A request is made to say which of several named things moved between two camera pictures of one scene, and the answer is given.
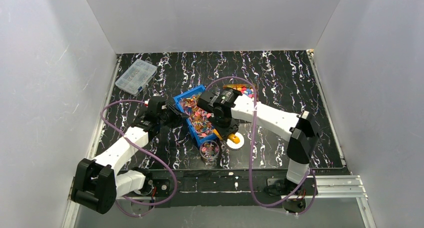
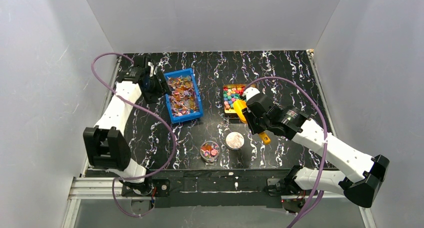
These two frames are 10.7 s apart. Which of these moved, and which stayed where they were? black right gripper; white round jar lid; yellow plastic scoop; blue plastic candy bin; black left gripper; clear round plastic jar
Moved: yellow plastic scoop; black right gripper; black left gripper; blue plastic candy bin
Stayed: white round jar lid; clear round plastic jar
